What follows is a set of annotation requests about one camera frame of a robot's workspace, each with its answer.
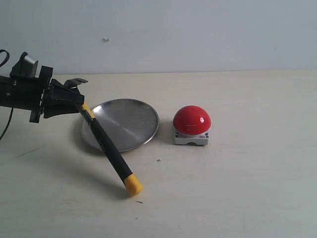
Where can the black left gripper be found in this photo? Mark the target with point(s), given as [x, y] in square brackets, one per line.
[63, 98]

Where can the black yellow claw hammer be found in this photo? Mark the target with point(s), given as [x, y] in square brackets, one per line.
[130, 181]

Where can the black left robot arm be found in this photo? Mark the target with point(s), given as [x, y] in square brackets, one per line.
[20, 92]

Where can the red dome push button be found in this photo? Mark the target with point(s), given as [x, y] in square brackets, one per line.
[192, 125]

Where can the round steel plate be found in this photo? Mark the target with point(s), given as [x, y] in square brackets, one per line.
[129, 123]

